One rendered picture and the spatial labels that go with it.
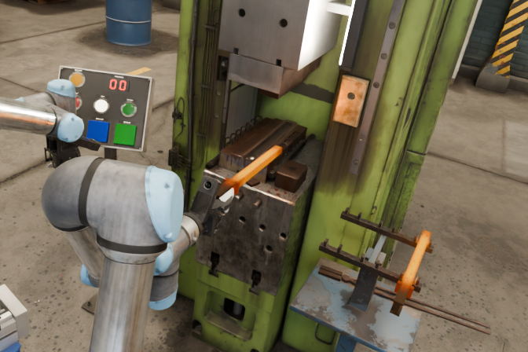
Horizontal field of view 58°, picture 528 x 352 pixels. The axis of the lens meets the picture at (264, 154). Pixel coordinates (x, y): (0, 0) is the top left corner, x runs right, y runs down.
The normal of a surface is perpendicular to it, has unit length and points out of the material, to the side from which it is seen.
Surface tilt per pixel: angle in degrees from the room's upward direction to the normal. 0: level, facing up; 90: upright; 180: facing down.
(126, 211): 66
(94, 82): 60
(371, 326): 0
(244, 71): 90
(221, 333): 90
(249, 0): 90
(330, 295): 0
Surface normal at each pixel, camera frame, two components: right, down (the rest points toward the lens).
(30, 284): 0.14, -0.87
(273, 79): -0.42, 0.37
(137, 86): 0.07, -0.03
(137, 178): 0.08, -0.65
